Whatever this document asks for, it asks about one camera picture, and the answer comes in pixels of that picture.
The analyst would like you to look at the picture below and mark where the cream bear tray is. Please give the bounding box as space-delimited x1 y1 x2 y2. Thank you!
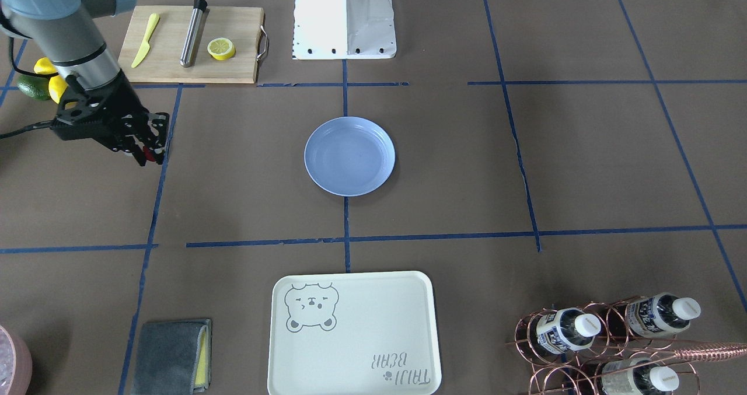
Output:
267 271 442 394

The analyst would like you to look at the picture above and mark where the bottle upper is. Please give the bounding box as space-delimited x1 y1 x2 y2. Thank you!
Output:
534 308 602 355
624 292 701 338

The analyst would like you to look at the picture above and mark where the yellow lemon front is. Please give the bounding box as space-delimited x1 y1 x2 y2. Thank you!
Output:
48 74 68 104

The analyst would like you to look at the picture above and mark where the copper wire bottle rack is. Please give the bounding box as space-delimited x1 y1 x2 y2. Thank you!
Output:
507 296 745 394

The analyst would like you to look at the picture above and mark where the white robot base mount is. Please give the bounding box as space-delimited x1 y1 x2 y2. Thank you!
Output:
292 0 397 60

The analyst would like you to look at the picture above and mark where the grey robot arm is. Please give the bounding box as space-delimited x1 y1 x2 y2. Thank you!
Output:
2 0 170 166

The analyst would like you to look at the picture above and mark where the yellow lemon rear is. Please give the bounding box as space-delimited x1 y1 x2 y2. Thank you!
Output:
34 57 58 76

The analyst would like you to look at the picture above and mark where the yellow sponge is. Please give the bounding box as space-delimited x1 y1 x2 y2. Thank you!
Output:
193 325 210 393

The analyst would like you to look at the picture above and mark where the yellow lemon half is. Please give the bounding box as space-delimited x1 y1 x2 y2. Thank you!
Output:
207 38 236 61

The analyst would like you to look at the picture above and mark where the green avocado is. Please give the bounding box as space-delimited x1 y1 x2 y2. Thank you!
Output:
16 74 51 102

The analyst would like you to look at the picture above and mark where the bottle lower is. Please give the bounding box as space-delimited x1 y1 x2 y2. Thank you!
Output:
597 358 680 394

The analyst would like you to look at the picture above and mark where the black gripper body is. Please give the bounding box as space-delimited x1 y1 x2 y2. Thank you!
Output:
50 71 170 155

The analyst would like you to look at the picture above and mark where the yellow-green plastic knife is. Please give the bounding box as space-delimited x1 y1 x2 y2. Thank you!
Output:
131 13 160 68

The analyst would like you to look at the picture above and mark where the bottle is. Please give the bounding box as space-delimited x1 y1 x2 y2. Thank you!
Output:
597 358 680 394
534 308 602 355
624 292 701 338

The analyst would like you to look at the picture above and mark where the light blue plate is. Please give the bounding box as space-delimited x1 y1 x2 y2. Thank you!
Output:
303 116 396 197

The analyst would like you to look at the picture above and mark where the red strawberry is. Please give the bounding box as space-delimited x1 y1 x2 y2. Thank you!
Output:
142 146 156 163

